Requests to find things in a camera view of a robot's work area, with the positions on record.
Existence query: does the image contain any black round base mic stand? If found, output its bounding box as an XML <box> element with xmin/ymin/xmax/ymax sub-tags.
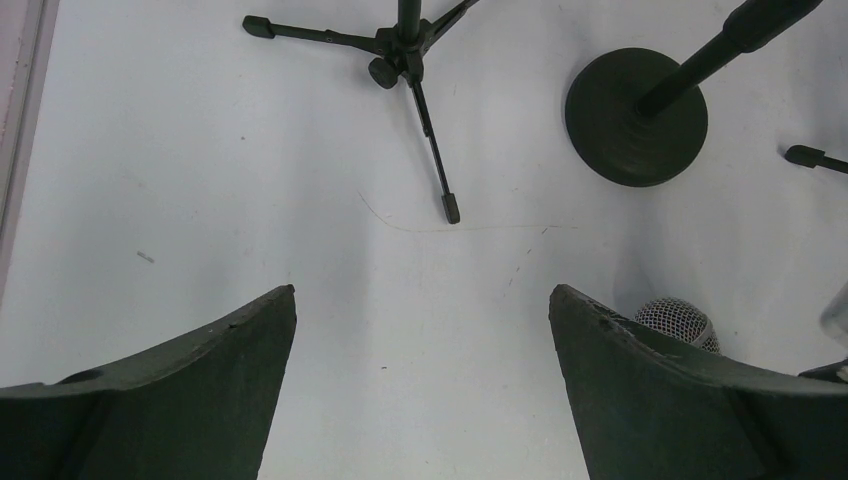
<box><xmin>564</xmin><ymin>0</ymin><xmax>821</xmax><ymax>188</ymax></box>

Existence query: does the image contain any black tripod shock mount stand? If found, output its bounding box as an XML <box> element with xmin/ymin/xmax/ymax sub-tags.
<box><xmin>784</xmin><ymin>145</ymin><xmax>848</xmax><ymax>174</ymax></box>

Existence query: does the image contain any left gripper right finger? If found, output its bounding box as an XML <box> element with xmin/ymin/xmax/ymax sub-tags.
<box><xmin>549</xmin><ymin>285</ymin><xmax>847</xmax><ymax>479</ymax></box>

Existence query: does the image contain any small black tripod stand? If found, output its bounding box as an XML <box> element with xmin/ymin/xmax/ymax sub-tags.
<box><xmin>242</xmin><ymin>0</ymin><xmax>477</xmax><ymax>225</ymax></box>

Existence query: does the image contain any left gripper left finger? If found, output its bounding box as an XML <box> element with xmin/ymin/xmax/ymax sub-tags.
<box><xmin>1</xmin><ymin>285</ymin><xmax>297</xmax><ymax>479</ymax></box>

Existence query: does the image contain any purple glitter microphone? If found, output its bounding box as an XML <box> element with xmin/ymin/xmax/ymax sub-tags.
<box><xmin>633</xmin><ymin>298</ymin><xmax>721</xmax><ymax>354</ymax></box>

